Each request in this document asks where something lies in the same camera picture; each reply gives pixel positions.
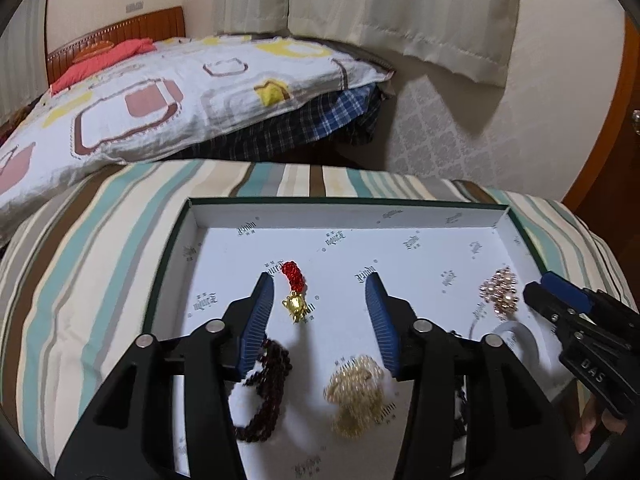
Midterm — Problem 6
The white jade bangle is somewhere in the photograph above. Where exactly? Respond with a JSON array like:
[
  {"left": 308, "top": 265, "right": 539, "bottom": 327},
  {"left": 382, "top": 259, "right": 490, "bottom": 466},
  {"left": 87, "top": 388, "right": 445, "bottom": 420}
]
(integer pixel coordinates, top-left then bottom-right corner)
[{"left": 469, "top": 321, "right": 539, "bottom": 375}]

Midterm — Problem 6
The pearl flower brooch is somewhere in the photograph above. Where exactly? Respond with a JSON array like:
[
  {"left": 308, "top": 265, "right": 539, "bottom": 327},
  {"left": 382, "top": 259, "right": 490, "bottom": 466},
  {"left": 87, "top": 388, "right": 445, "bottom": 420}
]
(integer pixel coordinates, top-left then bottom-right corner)
[{"left": 478, "top": 266, "right": 520, "bottom": 321}]

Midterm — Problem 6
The dark red bead bracelet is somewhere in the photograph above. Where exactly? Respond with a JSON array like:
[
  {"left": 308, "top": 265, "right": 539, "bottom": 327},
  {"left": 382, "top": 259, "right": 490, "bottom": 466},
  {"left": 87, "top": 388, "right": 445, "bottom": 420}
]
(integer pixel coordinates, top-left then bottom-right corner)
[{"left": 226, "top": 336, "right": 292, "bottom": 443}]

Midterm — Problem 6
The pearl necklace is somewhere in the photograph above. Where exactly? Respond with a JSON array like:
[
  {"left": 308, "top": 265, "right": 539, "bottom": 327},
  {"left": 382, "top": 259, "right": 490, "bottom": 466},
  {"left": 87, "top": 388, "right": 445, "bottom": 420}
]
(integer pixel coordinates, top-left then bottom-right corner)
[{"left": 322, "top": 353, "right": 396, "bottom": 441}]

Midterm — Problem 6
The small red gold charm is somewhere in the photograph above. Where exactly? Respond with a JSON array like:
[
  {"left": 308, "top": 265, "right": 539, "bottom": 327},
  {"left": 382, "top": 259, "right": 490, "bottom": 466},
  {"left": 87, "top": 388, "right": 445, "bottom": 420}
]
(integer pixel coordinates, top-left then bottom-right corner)
[{"left": 281, "top": 261, "right": 310, "bottom": 323}]

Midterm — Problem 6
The black gourd pendant tassel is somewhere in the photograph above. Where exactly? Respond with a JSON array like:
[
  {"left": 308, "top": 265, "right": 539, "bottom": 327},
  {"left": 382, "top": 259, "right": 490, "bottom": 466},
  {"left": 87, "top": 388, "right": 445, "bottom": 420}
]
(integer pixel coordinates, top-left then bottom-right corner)
[{"left": 448, "top": 330, "right": 469, "bottom": 479}]

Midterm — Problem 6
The green jewelry tray box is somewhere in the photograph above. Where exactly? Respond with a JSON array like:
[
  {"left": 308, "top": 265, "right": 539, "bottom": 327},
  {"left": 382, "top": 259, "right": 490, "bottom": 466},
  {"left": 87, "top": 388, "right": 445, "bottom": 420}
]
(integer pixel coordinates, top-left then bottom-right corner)
[{"left": 143, "top": 198, "right": 570, "bottom": 479}]

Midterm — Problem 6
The right hand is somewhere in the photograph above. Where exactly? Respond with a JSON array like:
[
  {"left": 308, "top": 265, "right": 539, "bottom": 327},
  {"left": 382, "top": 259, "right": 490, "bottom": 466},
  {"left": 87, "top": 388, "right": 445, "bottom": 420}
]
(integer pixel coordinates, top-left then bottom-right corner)
[{"left": 573, "top": 394, "right": 627, "bottom": 454}]

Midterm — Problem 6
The wooden door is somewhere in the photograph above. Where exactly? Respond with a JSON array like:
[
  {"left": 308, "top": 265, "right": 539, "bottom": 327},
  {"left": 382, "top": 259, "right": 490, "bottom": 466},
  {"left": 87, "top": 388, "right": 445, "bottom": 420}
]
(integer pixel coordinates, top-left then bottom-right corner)
[{"left": 562, "top": 8, "right": 640, "bottom": 261}]

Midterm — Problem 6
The striped tablecloth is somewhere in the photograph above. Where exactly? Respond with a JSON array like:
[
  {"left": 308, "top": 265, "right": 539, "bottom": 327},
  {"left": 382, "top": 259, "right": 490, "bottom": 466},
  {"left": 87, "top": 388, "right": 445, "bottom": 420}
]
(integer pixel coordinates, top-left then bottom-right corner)
[{"left": 1, "top": 160, "right": 634, "bottom": 469}]

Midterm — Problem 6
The door lock knob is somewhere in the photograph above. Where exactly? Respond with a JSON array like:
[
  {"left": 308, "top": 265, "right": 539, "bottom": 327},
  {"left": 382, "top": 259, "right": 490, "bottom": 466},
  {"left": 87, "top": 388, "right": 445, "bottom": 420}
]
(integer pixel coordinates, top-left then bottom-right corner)
[{"left": 631, "top": 110, "right": 640, "bottom": 135}]

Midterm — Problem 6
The right white curtain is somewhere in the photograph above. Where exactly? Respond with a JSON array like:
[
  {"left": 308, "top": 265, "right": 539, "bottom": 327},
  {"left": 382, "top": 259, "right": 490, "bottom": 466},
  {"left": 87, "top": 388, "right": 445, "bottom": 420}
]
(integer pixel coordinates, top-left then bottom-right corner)
[{"left": 288, "top": 0, "right": 520, "bottom": 88}]

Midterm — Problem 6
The bed with patterned quilt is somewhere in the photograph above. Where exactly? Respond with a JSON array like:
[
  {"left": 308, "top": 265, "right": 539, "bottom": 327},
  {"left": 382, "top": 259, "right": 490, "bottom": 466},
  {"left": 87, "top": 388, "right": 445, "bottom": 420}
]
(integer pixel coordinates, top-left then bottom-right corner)
[{"left": 1, "top": 36, "right": 393, "bottom": 243}]

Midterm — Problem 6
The pink pillow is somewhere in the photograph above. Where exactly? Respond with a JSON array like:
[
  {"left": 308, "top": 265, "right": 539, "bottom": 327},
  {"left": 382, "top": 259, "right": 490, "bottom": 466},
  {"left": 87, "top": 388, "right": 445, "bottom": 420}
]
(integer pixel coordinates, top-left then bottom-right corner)
[{"left": 50, "top": 38, "right": 156, "bottom": 96}]

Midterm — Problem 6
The orange cushion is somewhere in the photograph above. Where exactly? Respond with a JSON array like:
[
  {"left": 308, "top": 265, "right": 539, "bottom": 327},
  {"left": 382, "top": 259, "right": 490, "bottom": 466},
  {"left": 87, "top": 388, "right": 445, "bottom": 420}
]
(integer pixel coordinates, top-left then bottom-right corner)
[{"left": 72, "top": 40, "right": 114, "bottom": 64}]

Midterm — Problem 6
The left window curtain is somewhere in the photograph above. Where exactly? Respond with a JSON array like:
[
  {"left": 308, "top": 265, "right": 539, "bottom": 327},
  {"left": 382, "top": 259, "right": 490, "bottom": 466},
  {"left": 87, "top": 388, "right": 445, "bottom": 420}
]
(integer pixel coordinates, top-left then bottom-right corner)
[{"left": 0, "top": 0, "right": 49, "bottom": 124}]

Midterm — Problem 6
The wooden headboard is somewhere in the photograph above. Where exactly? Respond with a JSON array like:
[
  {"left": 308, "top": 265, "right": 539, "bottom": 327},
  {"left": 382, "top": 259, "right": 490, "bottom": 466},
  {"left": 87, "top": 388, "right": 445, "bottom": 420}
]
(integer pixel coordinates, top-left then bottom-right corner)
[{"left": 46, "top": 6, "right": 186, "bottom": 84}]

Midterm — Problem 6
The wall power outlet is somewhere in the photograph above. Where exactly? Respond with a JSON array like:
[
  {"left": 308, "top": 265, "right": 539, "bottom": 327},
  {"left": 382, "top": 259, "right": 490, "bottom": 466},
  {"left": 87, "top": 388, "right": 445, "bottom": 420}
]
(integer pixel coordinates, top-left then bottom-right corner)
[{"left": 126, "top": 1, "right": 143, "bottom": 13}]

